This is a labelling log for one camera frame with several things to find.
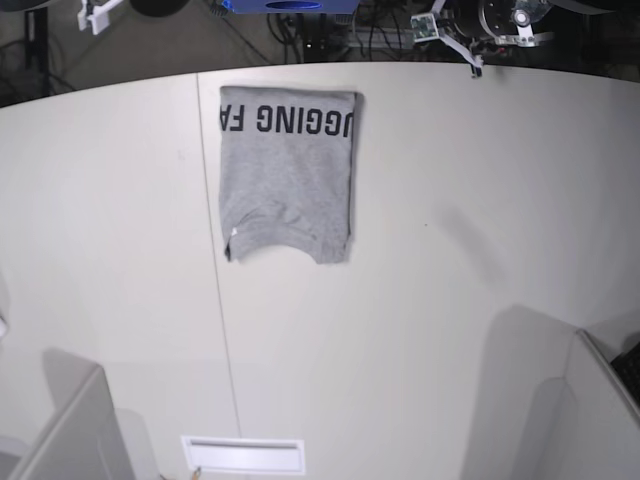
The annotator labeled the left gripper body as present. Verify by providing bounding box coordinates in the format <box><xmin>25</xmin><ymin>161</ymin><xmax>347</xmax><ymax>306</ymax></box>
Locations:
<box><xmin>452</xmin><ymin>0</ymin><xmax>554</xmax><ymax>48</ymax></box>

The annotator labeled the grey T-shirt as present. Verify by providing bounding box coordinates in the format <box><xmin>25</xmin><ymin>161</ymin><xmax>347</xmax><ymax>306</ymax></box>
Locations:
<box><xmin>219</xmin><ymin>86</ymin><xmax>357</xmax><ymax>264</ymax></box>

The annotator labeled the blue box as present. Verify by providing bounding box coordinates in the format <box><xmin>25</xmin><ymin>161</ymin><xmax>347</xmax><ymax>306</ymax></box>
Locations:
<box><xmin>222</xmin><ymin>0</ymin><xmax>360</xmax><ymax>14</ymax></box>

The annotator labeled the black keyboard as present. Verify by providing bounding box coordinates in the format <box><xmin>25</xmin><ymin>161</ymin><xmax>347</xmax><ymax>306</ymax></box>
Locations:
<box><xmin>611</xmin><ymin>344</ymin><xmax>640</xmax><ymax>403</ymax></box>

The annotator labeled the grey partition panel right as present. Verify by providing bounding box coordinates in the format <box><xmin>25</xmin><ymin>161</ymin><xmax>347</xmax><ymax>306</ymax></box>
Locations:
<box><xmin>528</xmin><ymin>331</ymin><xmax>639</xmax><ymax>479</ymax></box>

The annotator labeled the grey partition panel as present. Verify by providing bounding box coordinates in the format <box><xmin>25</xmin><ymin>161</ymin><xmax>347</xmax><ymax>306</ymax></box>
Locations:
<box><xmin>1</xmin><ymin>348</ymin><xmax>135</xmax><ymax>479</ymax></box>
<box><xmin>528</xmin><ymin>331</ymin><xmax>639</xmax><ymax>479</ymax></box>

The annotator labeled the white table slot plate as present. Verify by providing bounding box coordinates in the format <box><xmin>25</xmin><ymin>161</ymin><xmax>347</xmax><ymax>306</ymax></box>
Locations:
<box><xmin>181</xmin><ymin>435</ymin><xmax>306</xmax><ymax>476</ymax></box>

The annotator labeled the grey partition panel left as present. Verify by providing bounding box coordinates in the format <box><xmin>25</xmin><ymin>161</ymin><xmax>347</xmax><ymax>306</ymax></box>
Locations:
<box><xmin>1</xmin><ymin>348</ymin><xmax>135</xmax><ymax>479</ymax></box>

